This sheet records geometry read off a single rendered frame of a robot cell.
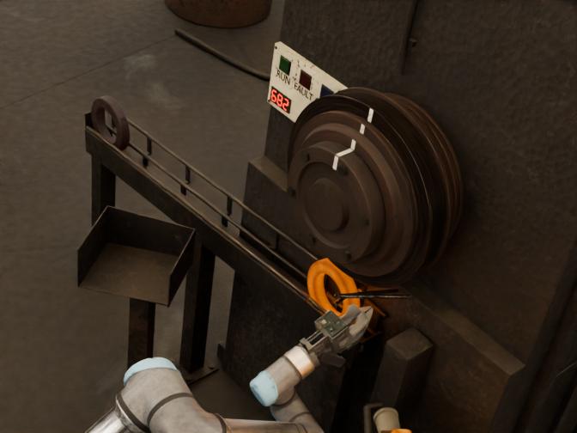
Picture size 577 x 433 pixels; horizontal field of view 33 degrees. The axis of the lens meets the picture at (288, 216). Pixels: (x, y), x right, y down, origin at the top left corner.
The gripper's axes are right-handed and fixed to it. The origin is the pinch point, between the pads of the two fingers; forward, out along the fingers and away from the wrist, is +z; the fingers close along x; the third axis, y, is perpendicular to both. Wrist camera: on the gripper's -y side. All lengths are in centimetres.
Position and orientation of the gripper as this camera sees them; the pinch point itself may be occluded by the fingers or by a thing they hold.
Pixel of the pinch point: (368, 312)
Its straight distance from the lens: 246.2
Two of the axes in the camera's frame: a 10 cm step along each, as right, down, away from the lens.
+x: -6.1, -5.6, 5.6
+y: -1.6, -6.1, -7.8
